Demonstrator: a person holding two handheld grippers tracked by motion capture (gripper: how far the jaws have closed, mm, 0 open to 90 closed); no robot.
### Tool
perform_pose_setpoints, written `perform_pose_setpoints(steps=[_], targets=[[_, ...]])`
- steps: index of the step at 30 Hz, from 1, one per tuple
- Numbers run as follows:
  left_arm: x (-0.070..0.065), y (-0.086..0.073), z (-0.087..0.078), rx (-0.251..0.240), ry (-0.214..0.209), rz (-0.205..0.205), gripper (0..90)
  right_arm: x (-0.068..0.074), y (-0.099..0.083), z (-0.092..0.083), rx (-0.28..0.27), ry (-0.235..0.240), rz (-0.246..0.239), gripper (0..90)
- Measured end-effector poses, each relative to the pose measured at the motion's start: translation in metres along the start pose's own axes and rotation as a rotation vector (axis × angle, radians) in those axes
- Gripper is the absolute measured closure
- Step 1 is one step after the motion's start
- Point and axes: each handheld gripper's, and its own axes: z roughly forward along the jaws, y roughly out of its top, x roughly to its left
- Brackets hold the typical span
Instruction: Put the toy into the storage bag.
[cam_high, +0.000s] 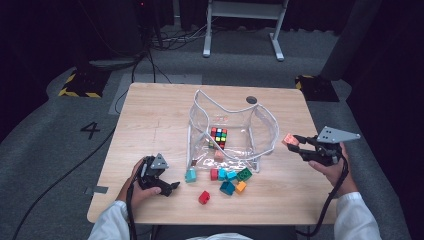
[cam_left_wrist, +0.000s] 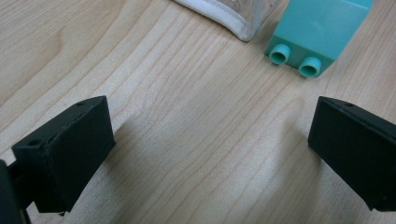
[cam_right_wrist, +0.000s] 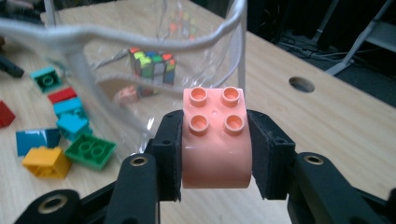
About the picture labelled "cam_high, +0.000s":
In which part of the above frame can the tangle of floor cables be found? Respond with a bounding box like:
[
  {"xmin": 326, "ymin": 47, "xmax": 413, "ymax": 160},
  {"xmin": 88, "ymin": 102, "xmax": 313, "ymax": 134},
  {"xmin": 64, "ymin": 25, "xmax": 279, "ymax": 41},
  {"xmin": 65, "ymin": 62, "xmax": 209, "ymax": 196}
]
[{"xmin": 149, "ymin": 18, "xmax": 216, "ymax": 52}]

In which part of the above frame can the black base with hazard stripes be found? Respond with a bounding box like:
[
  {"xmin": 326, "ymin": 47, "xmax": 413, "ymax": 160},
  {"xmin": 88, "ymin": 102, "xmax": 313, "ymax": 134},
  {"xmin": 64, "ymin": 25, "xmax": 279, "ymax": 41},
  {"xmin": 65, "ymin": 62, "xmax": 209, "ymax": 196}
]
[
  {"xmin": 294, "ymin": 74, "xmax": 340, "ymax": 103},
  {"xmin": 58, "ymin": 68, "xmax": 112, "ymax": 99}
]

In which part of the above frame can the salmon toy block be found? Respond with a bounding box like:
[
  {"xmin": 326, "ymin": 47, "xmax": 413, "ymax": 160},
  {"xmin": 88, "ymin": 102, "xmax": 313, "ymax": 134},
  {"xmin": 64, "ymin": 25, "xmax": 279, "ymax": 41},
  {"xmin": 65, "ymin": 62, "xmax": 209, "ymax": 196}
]
[{"xmin": 282, "ymin": 133, "xmax": 300, "ymax": 148}]

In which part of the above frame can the grey tape piece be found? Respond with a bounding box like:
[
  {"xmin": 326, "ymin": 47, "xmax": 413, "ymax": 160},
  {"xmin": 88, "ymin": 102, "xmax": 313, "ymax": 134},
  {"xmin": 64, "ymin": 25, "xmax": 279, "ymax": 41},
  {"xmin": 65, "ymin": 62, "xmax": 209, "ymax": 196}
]
[{"xmin": 83, "ymin": 185, "xmax": 109, "ymax": 196}]

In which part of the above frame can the grey upright post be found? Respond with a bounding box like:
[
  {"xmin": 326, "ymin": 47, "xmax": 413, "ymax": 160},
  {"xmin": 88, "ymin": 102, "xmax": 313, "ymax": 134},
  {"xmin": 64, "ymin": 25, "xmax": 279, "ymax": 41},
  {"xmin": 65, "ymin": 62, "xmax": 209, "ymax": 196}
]
[{"xmin": 320, "ymin": 0, "xmax": 383, "ymax": 81}]

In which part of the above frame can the grey flat stand base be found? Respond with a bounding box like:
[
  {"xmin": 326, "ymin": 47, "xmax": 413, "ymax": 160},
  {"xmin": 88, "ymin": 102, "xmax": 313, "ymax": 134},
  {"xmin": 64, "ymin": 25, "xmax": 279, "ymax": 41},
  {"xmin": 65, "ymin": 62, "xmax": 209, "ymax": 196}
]
[{"xmin": 88, "ymin": 57, "xmax": 141, "ymax": 70}]

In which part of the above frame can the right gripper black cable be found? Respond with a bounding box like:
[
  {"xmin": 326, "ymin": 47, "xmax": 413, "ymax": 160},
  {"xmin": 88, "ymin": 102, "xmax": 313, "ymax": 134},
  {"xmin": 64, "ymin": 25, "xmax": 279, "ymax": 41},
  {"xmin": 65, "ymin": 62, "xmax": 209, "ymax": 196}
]
[{"xmin": 295, "ymin": 154, "xmax": 350, "ymax": 238}]

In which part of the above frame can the clear plastic bag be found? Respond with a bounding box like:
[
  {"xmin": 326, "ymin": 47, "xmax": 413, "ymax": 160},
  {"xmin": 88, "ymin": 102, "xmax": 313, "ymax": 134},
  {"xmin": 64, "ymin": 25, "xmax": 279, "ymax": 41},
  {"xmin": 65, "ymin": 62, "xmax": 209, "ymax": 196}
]
[{"xmin": 185, "ymin": 89, "xmax": 281, "ymax": 174}]

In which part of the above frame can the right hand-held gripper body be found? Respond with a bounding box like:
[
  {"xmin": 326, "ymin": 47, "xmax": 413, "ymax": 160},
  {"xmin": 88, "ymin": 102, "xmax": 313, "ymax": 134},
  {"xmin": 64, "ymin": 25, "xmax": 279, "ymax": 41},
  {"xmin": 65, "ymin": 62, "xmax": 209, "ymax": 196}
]
[{"xmin": 301, "ymin": 125, "xmax": 362, "ymax": 167}]

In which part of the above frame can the green toy block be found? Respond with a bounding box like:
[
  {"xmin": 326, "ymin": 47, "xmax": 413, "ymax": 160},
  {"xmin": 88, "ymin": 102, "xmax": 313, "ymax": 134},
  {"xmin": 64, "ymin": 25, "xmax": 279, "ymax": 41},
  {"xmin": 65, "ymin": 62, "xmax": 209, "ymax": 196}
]
[{"xmin": 236, "ymin": 167, "xmax": 254, "ymax": 183}]

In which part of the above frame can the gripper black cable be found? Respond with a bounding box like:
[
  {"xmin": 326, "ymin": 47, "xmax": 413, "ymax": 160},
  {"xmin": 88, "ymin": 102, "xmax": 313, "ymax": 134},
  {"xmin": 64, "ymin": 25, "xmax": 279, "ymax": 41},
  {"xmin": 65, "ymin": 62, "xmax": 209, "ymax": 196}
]
[
  {"xmin": 295, "ymin": 154, "xmax": 350, "ymax": 238},
  {"xmin": 125, "ymin": 182, "xmax": 138, "ymax": 240}
]

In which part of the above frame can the long black floor cable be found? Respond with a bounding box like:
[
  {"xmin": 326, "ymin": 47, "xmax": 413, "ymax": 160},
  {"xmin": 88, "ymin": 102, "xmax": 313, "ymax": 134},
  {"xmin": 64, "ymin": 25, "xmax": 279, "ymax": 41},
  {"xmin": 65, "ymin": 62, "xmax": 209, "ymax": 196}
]
[{"xmin": 11, "ymin": 126, "xmax": 117, "ymax": 240}]

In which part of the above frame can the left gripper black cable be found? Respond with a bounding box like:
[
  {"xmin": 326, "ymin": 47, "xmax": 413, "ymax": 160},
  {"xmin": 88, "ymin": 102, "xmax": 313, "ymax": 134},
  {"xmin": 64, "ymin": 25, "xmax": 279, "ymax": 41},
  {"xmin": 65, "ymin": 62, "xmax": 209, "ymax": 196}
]
[{"xmin": 125, "ymin": 182, "xmax": 138, "ymax": 240}]

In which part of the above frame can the multicoloured puzzle cube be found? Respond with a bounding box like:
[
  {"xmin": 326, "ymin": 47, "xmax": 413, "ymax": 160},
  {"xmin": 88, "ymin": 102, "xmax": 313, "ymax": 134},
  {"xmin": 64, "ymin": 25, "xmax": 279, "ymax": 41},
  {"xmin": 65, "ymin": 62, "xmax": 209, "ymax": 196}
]
[{"xmin": 209, "ymin": 126, "xmax": 229, "ymax": 150}]

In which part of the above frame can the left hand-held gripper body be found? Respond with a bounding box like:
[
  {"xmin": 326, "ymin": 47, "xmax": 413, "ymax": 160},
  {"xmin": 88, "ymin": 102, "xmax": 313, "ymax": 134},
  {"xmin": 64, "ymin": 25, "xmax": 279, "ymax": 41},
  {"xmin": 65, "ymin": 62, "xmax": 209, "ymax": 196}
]
[{"xmin": 137, "ymin": 152, "xmax": 170, "ymax": 196}]

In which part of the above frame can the person's white shirt front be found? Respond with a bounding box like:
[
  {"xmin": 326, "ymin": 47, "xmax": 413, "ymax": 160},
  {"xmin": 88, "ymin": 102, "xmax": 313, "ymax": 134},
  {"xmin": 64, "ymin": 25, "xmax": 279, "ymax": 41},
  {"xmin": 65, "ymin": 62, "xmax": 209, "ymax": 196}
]
[{"xmin": 186, "ymin": 232, "xmax": 255, "ymax": 240}]

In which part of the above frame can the person's left hand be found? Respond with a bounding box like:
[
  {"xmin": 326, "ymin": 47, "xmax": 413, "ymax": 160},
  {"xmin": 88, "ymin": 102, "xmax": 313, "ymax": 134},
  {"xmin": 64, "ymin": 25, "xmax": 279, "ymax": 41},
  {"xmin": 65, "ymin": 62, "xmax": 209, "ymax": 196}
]
[{"xmin": 116, "ymin": 157, "xmax": 162, "ymax": 211}]

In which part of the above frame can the person's right hand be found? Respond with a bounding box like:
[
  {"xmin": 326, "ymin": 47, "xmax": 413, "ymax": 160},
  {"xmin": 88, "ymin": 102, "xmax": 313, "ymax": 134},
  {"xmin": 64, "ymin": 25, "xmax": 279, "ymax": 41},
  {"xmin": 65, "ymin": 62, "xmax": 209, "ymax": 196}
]
[{"xmin": 308, "ymin": 143, "xmax": 360, "ymax": 199}]

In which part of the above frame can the white metal desk frame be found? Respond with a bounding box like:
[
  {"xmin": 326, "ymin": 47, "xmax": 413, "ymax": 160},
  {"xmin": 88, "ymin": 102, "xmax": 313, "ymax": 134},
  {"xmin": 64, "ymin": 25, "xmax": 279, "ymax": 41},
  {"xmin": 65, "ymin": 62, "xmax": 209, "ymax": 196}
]
[{"xmin": 202, "ymin": 0, "xmax": 290, "ymax": 62}]

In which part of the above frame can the light teal toy block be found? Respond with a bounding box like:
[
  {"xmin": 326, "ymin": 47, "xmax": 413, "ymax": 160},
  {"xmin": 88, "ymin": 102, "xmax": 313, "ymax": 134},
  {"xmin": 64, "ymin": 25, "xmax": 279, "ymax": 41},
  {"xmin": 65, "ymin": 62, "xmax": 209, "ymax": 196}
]
[{"xmin": 184, "ymin": 167, "xmax": 198, "ymax": 184}]

